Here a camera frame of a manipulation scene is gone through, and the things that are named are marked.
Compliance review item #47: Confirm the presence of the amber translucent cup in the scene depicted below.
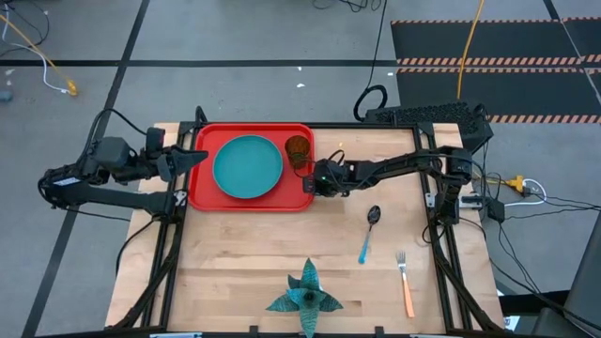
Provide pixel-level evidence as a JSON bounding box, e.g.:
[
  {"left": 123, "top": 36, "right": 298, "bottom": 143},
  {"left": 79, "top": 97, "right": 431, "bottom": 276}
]
[{"left": 285, "top": 134, "right": 312, "bottom": 170}]

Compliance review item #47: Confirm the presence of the fork with orange handle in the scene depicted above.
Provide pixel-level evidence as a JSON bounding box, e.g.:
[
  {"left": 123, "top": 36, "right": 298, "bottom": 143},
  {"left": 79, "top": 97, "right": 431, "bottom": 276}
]
[{"left": 395, "top": 251, "right": 417, "bottom": 319}]

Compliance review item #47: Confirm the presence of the white floor cable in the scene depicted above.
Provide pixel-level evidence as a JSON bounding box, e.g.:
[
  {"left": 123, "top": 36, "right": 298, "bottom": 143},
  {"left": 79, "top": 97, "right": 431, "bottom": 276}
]
[{"left": 0, "top": 4, "right": 71, "bottom": 95}]

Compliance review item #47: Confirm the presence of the black power adapter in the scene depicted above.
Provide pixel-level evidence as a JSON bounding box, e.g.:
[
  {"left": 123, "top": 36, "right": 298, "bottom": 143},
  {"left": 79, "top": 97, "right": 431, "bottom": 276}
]
[{"left": 485, "top": 197, "right": 506, "bottom": 224}]

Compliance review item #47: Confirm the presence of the black aluminium table frame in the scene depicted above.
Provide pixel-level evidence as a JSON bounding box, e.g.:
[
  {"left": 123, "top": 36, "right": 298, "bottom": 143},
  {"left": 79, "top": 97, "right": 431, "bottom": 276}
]
[{"left": 112, "top": 106, "right": 506, "bottom": 332}]

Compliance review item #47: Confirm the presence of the dark grey chair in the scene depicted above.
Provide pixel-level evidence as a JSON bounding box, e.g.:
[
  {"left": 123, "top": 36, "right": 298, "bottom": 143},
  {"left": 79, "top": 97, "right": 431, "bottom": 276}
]
[{"left": 530, "top": 224, "right": 601, "bottom": 338}]

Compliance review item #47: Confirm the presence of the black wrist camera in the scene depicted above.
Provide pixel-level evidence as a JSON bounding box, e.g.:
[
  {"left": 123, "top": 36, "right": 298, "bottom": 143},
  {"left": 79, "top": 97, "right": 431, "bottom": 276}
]
[
  {"left": 312, "top": 171, "right": 337, "bottom": 196},
  {"left": 145, "top": 127, "right": 166, "bottom": 159}
]

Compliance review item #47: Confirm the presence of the spoon with blue handle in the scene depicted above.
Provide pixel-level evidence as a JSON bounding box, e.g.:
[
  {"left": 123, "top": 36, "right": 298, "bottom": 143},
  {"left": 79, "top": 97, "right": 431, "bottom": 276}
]
[{"left": 357, "top": 205, "right": 382, "bottom": 266}]

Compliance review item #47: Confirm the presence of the teal round plate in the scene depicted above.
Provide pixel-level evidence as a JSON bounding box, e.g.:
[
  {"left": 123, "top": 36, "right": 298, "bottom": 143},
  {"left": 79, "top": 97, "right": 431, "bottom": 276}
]
[{"left": 211, "top": 134, "right": 285, "bottom": 200}]

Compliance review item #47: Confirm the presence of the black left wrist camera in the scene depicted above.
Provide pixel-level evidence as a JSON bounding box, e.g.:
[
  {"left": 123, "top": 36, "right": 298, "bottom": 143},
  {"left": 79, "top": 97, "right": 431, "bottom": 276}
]
[{"left": 145, "top": 127, "right": 166, "bottom": 159}]

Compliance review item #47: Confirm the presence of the black perforated equipment box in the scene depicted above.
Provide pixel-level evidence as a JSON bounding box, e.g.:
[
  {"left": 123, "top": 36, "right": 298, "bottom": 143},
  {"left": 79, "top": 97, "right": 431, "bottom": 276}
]
[{"left": 364, "top": 100, "right": 494, "bottom": 154}]

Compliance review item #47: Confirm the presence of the yellow cable with plug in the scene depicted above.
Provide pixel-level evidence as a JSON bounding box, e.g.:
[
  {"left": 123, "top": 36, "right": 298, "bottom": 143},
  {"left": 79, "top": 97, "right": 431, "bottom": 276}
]
[{"left": 0, "top": 13, "right": 79, "bottom": 98}]

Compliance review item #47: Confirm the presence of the yellow floor cable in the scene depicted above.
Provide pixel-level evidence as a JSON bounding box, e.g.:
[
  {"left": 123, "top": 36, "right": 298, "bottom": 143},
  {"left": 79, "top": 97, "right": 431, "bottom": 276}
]
[{"left": 457, "top": 0, "right": 485, "bottom": 100}]

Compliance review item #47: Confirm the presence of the red plastic tray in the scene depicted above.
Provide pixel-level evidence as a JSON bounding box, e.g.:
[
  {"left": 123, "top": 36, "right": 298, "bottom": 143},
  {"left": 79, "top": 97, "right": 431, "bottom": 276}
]
[{"left": 187, "top": 122, "right": 316, "bottom": 212}]

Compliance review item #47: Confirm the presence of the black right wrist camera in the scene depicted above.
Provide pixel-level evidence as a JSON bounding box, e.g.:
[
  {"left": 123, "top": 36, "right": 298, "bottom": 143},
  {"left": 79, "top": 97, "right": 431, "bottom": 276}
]
[{"left": 312, "top": 171, "right": 337, "bottom": 196}]

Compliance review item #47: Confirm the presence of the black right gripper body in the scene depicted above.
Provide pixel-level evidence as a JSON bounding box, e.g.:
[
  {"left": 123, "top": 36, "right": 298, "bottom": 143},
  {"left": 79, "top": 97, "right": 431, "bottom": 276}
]
[{"left": 312, "top": 158, "right": 360, "bottom": 197}]

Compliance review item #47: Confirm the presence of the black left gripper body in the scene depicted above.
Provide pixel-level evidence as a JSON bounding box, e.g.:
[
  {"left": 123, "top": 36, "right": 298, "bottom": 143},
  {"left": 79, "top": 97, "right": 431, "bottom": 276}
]
[{"left": 156, "top": 148, "right": 179, "bottom": 183}]

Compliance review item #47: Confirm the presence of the black hazard striped mat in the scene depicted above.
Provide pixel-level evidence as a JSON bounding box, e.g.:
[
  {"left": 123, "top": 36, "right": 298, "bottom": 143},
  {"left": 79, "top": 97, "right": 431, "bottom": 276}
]
[
  {"left": 390, "top": 17, "right": 601, "bottom": 67},
  {"left": 396, "top": 65, "right": 601, "bottom": 125}
]

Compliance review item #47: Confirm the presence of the black looped floor cable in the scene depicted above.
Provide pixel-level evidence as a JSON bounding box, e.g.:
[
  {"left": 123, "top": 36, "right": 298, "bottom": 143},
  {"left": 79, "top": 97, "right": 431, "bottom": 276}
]
[{"left": 353, "top": 0, "right": 390, "bottom": 123}]

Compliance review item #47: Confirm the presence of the white power cable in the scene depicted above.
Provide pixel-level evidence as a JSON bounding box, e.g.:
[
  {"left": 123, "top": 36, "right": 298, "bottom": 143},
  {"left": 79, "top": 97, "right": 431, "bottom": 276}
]
[{"left": 504, "top": 177, "right": 548, "bottom": 208}]

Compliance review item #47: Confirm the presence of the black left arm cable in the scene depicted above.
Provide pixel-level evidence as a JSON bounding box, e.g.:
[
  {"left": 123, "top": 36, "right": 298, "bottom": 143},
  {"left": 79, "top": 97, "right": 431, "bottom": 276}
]
[{"left": 86, "top": 108, "right": 149, "bottom": 157}]

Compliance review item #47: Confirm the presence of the green striped succulent plant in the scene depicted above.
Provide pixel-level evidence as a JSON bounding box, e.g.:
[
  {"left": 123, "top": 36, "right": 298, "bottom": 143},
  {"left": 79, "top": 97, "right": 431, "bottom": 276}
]
[{"left": 265, "top": 256, "right": 345, "bottom": 338}]

